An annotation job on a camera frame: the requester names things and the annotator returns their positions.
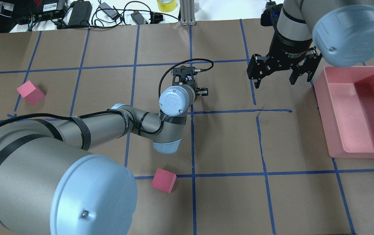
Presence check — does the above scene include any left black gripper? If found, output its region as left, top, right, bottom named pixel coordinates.
left=172, top=65, right=209, bottom=97

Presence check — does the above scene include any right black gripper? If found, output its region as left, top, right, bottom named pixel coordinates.
left=246, top=34, right=323, bottom=89

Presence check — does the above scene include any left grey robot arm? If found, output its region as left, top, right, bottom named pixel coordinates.
left=0, top=63, right=208, bottom=235

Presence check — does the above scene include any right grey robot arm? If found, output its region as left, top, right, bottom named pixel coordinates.
left=246, top=0, right=374, bottom=89

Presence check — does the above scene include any yellow tape roll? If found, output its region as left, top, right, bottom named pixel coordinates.
left=157, top=0, right=177, bottom=12

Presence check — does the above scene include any black power adapter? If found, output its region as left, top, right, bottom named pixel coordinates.
left=131, top=11, right=148, bottom=25

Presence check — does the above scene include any pink plastic bin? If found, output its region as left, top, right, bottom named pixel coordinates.
left=314, top=66, right=374, bottom=159

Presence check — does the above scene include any pink cube centre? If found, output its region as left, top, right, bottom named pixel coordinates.
left=151, top=168, right=177, bottom=193

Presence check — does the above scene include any pink cube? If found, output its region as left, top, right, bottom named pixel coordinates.
left=16, top=81, right=45, bottom=105
left=151, top=168, right=177, bottom=193

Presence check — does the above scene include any pink cube far left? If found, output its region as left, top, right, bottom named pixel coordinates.
left=16, top=81, right=45, bottom=105

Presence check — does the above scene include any aluminium frame post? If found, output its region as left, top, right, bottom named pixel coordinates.
left=179, top=0, right=196, bottom=26

